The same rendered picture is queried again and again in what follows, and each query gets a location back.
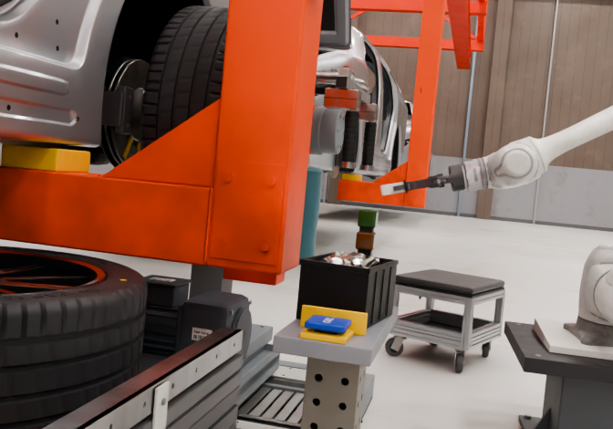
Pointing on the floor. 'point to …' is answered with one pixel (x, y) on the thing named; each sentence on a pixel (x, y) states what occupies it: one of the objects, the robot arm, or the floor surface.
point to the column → (333, 395)
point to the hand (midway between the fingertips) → (392, 188)
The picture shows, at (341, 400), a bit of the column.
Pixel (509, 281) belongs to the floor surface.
